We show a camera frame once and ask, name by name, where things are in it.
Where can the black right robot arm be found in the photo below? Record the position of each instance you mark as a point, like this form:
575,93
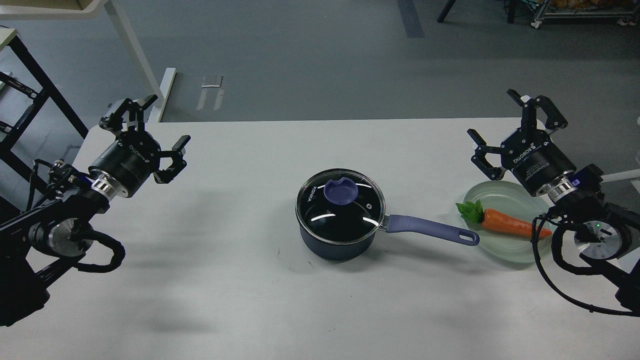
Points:
590,232

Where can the translucent green plate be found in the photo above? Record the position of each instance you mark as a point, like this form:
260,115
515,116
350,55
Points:
513,200

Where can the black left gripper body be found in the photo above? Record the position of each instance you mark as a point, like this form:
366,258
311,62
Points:
125,165

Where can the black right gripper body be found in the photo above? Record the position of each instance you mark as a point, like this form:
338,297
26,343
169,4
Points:
535,161

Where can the white table frame leg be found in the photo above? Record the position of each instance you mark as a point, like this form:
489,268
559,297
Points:
78,22

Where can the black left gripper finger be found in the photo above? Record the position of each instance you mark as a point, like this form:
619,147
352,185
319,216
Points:
176,154
127,115

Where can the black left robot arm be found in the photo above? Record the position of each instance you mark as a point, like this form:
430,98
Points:
54,234

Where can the black metal shelf frame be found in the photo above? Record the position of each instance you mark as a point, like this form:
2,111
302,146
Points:
38,98

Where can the glass pot lid blue knob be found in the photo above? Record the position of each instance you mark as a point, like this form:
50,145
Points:
340,206

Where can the metal wheeled cart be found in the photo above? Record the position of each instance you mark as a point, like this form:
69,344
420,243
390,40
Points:
624,13

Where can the dark blue saucepan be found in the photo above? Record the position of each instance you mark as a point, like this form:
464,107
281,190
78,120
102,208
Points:
391,223

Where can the black table leg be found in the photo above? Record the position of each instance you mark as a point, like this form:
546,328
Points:
445,10

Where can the orange toy carrot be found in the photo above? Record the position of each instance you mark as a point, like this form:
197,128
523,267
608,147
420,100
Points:
494,220

